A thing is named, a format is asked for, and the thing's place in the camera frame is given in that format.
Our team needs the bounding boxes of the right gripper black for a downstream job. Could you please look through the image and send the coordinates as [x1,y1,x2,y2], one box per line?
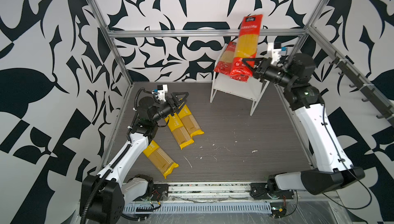
[244,59,298,92]

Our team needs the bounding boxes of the yellow spaghetti bag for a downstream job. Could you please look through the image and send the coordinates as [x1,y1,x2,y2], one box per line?
[165,113,195,150]
[178,105,204,138]
[143,140,179,179]

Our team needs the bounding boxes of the red spaghetti bag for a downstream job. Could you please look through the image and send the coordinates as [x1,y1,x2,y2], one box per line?
[229,53,256,82]
[214,42,237,75]
[230,14,264,74]

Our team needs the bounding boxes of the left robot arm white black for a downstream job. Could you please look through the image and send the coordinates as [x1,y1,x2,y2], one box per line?
[79,88,189,224]

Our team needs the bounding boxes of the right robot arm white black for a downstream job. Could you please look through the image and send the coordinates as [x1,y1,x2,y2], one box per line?
[242,53,365,195]

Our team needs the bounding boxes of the white two-tier shelf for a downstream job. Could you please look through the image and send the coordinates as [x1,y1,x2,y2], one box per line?
[210,48,277,117]

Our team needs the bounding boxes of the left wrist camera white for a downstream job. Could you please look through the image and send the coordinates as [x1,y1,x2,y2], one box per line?
[154,84,168,102]

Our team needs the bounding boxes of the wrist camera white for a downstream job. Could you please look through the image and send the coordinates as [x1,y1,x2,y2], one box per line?
[154,84,168,102]
[267,42,288,66]

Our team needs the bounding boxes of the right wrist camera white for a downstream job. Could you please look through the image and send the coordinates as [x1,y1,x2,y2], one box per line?
[267,42,288,66]

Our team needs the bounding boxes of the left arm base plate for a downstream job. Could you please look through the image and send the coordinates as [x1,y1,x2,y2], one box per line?
[135,184,169,201]

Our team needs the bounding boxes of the white cable duct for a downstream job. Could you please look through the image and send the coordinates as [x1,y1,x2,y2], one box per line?
[123,202,272,214]

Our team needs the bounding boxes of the aluminium front rail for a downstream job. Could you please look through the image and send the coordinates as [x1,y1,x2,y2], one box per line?
[79,180,339,203]

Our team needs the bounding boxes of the wall hook rack grey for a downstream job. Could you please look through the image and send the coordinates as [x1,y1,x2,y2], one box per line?
[329,51,394,123]

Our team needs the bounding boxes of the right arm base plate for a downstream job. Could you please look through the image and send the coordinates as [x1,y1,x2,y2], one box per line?
[249,183,295,200]

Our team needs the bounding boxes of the black corrugated cable hose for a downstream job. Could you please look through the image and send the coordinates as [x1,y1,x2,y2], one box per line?
[79,87,162,224]

